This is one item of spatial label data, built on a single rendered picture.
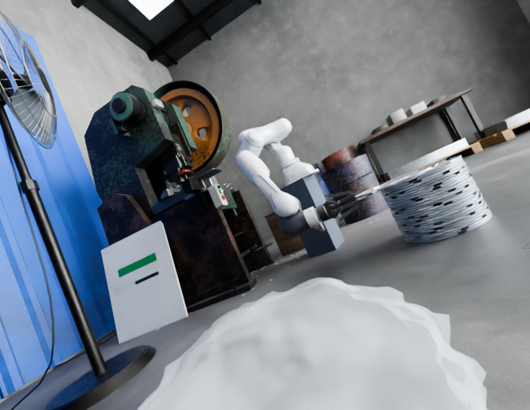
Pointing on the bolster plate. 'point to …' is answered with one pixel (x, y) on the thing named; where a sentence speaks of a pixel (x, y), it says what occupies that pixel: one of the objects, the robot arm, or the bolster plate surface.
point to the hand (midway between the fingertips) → (363, 194)
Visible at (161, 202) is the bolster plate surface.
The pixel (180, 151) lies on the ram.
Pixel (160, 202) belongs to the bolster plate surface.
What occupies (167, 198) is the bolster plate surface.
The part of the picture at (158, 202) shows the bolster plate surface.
